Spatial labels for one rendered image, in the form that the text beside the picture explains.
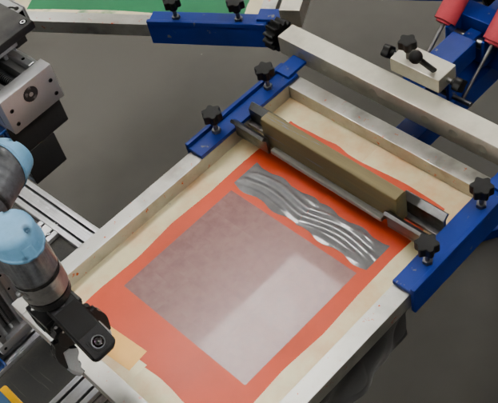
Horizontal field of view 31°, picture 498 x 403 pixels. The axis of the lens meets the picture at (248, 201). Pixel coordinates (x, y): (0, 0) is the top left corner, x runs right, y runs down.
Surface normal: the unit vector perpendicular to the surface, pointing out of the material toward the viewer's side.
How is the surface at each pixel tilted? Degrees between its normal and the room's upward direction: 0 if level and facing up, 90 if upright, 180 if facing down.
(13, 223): 1
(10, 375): 0
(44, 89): 90
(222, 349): 0
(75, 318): 28
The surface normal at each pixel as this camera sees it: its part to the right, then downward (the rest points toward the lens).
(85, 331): 0.19, -0.36
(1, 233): -0.19, -0.63
